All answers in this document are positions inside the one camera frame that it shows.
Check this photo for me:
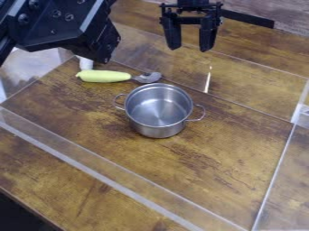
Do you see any green handled spoon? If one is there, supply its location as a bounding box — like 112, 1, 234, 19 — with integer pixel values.
76, 69, 162, 84

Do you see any black object at top edge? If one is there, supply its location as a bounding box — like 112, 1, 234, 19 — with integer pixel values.
0, 0, 120, 66

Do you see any silver steel pot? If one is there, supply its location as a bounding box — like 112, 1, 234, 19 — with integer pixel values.
112, 83, 206, 138

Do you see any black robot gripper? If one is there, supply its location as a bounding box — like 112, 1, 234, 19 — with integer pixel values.
159, 0, 223, 52

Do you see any white plush mushroom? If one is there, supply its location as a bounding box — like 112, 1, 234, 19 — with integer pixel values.
79, 57, 94, 70

